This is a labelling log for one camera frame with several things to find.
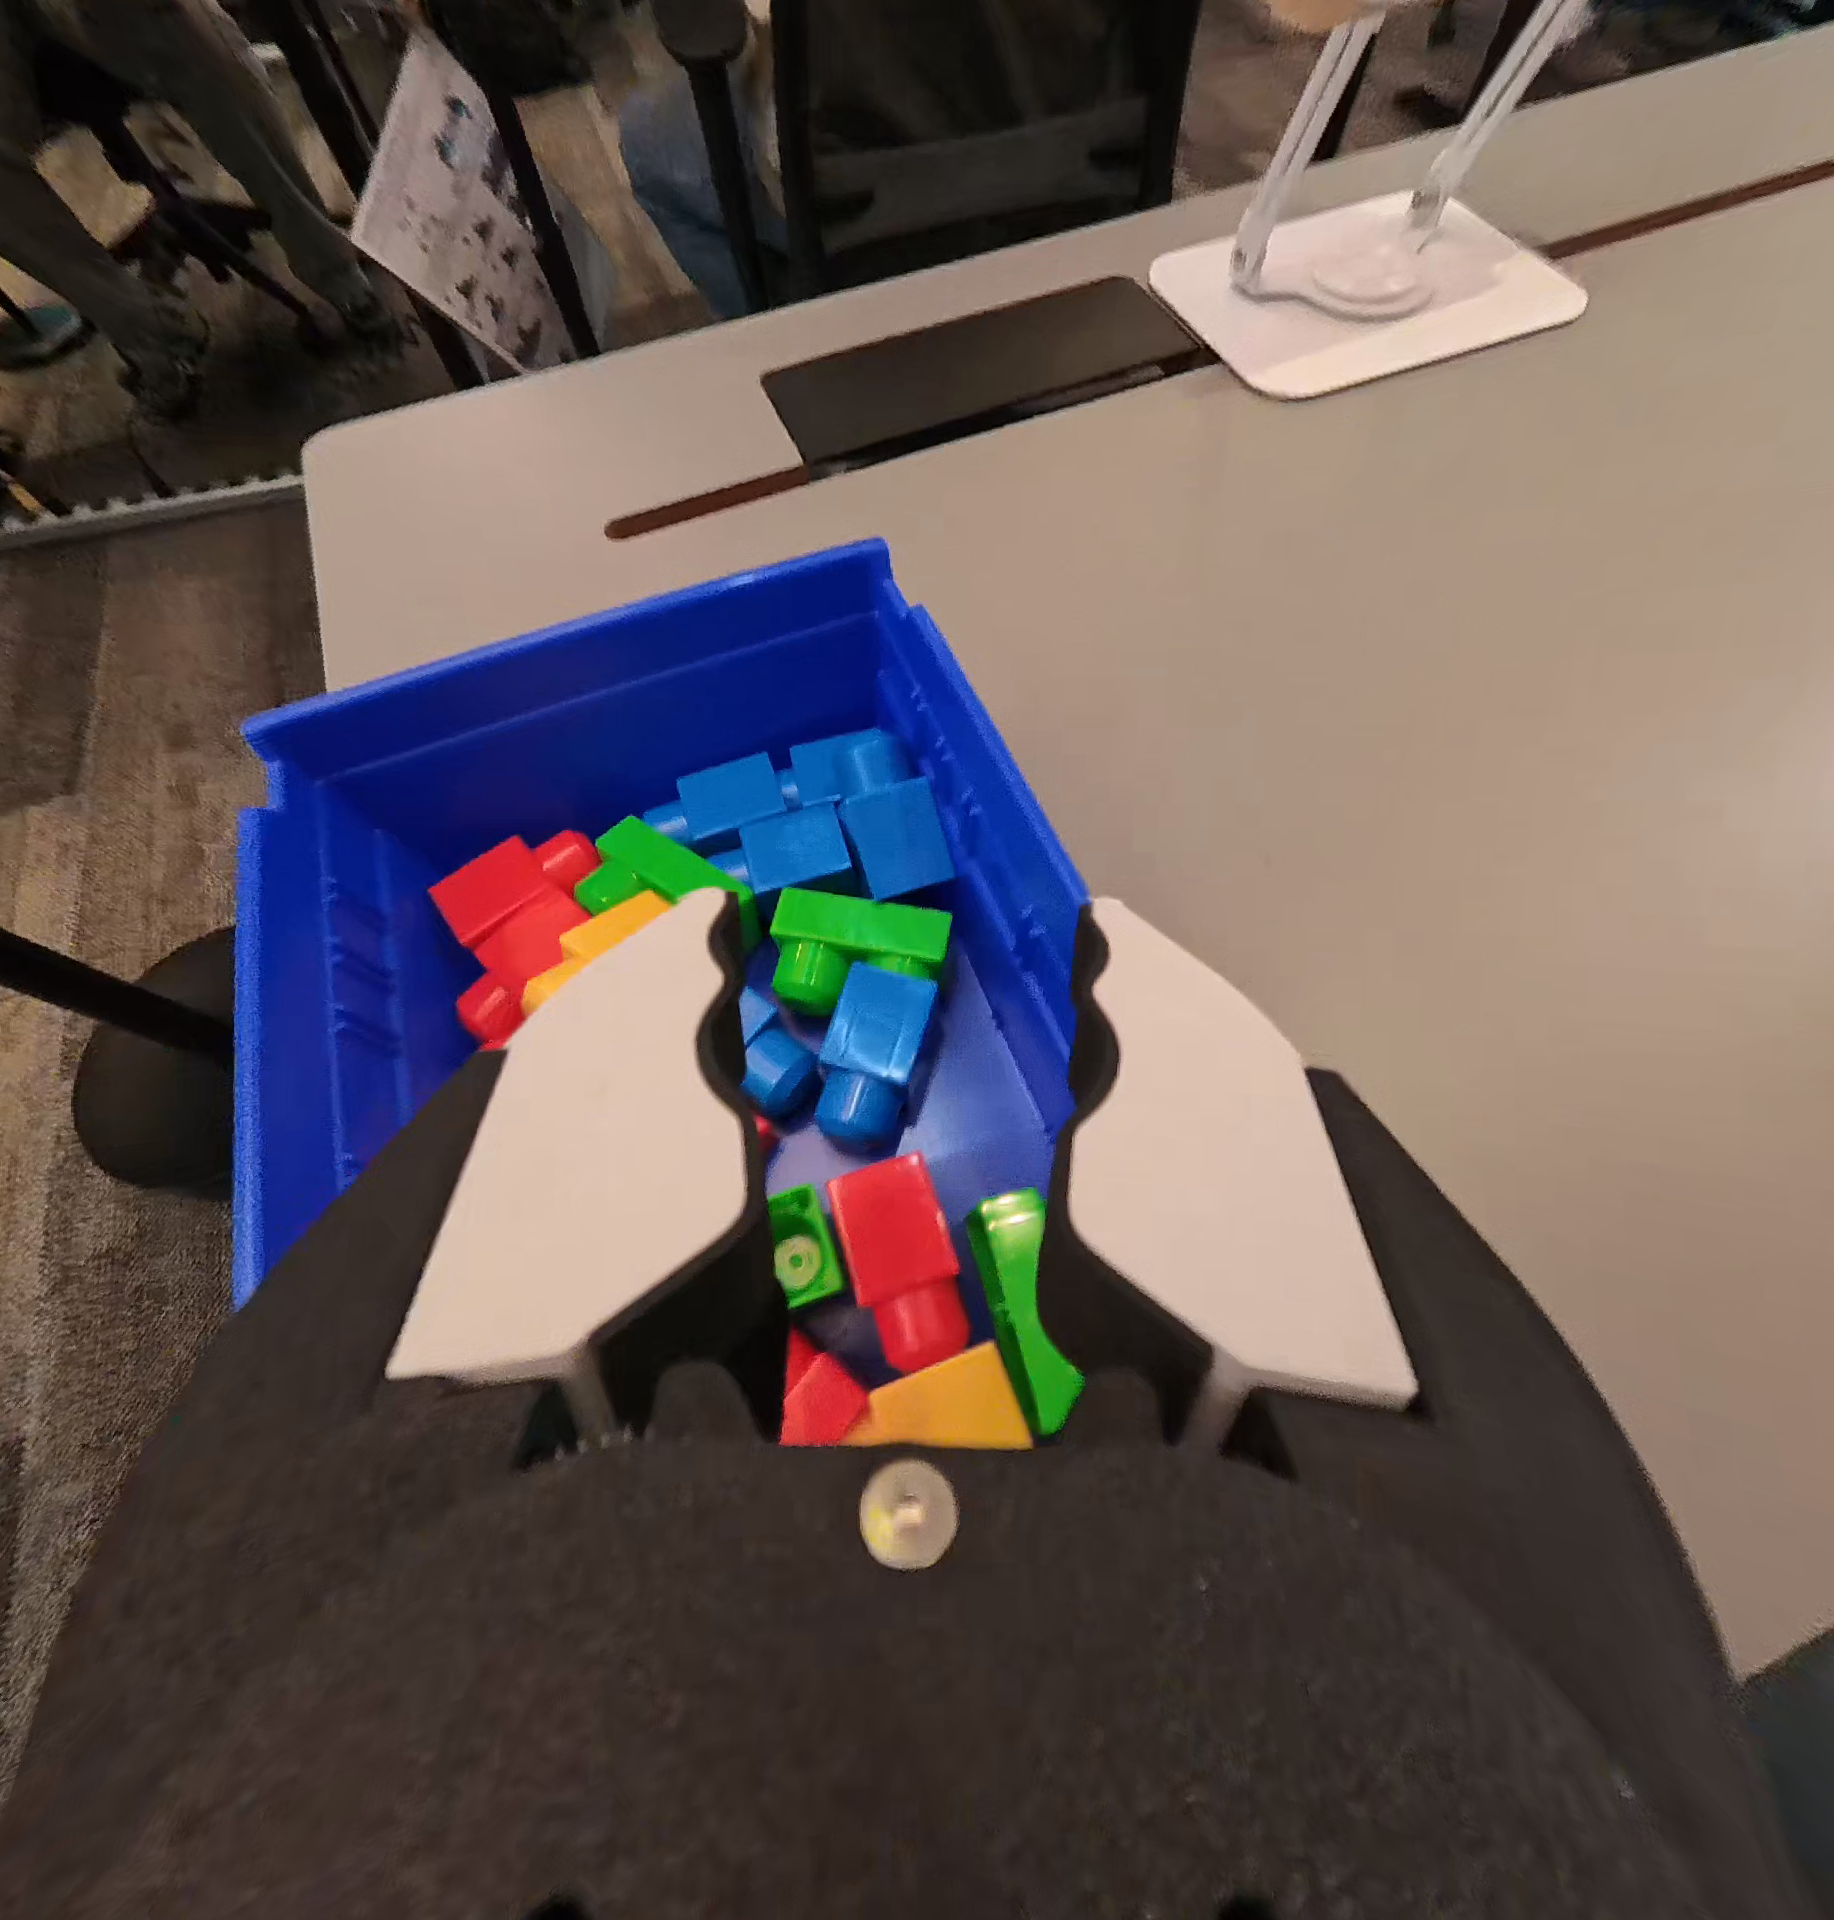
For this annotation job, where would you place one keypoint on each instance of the printed paper sheet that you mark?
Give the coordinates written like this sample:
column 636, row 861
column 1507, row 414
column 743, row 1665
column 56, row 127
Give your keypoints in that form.
column 459, row 226

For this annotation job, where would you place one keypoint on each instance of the black round stand base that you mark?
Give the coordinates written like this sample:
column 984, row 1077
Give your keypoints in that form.
column 152, row 1080

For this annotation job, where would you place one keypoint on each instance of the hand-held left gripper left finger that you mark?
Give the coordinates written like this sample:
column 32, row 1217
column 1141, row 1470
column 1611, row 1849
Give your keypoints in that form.
column 587, row 1185

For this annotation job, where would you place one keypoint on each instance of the black mesh chair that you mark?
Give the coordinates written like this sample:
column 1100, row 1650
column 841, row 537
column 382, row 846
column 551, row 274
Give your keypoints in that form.
column 993, row 135

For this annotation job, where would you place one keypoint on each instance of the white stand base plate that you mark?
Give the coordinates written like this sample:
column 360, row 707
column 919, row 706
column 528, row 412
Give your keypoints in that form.
column 1458, row 301

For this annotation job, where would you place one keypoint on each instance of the blue plastic bin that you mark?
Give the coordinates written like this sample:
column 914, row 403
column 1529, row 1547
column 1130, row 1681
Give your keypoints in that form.
column 558, row 706

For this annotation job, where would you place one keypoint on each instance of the pile of coloured toy blocks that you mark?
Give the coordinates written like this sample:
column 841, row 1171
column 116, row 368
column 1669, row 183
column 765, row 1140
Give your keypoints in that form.
column 865, row 931

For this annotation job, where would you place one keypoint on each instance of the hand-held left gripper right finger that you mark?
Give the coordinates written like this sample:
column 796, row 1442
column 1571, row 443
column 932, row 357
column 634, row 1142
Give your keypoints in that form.
column 1232, row 1200

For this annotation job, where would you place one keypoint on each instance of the metal floor rail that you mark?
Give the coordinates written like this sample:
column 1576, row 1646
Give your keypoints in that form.
column 138, row 502

